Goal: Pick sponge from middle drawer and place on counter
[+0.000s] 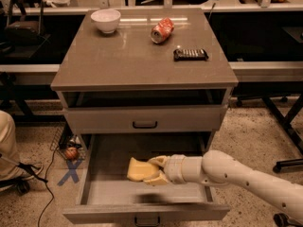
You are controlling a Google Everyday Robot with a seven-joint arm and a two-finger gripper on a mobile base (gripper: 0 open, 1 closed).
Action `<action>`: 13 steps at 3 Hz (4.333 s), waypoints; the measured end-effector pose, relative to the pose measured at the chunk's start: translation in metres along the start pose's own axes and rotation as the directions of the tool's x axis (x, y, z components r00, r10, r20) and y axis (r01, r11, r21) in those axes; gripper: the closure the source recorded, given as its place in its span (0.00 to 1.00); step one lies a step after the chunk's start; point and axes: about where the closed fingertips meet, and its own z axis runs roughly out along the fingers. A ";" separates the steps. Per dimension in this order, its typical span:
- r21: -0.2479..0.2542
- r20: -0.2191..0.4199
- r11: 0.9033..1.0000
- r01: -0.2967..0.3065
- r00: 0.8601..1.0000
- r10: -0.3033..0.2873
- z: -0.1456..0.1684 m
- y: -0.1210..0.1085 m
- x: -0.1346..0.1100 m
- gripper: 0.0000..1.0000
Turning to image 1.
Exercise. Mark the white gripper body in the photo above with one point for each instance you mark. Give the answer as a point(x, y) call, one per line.
point(174, 169)

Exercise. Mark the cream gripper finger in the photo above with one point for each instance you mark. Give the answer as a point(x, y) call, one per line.
point(158, 178)
point(159, 160)

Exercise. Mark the yellow sponge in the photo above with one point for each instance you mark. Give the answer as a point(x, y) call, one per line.
point(138, 170)

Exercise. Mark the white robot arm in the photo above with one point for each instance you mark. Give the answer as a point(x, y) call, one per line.
point(218, 168)

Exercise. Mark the closed grey top drawer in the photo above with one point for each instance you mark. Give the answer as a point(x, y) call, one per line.
point(144, 119)

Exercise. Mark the open grey middle drawer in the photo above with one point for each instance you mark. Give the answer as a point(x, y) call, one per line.
point(106, 195)

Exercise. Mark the grey drawer cabinet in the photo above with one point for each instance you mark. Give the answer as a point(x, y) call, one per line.
point(127, 69)

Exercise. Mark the blue tape cross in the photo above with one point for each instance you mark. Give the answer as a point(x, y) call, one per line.
point(71, 172)

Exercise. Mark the orange ball on floor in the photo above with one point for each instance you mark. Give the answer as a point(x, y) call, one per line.
point(71, 153)

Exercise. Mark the black chocolate bar pack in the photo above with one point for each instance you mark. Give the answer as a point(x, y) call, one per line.
point(190, 55)

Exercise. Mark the black caster wheel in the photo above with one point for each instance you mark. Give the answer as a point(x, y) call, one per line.
point(282, 220)

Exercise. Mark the crushed red soda can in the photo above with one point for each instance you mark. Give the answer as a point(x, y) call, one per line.
point(162, 30)

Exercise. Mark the black chair base right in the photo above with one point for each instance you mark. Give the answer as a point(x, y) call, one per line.
point(285, 121)

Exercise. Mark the white ceramic bowl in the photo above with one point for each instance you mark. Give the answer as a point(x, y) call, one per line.
point(106, 20)

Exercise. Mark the person leg beige trousers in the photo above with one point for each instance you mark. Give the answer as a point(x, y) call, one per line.
point(8, 148)

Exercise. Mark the black office chair left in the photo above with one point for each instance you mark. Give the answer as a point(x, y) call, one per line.
point(23, 37)

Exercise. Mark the black wire basket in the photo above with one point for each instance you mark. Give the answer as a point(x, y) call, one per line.
point(64, 138)

